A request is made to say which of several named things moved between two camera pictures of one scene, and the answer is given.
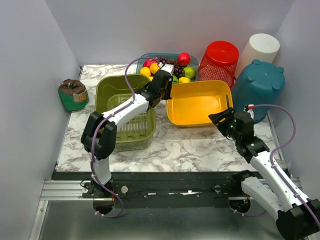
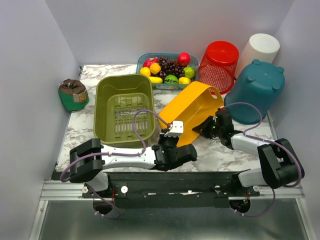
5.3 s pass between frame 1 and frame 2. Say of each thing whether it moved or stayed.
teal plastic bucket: stayed
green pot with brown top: stayed
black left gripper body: moved
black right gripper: moved
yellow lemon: stayed
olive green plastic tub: stayed
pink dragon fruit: stayed
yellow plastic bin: moved
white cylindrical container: stayed
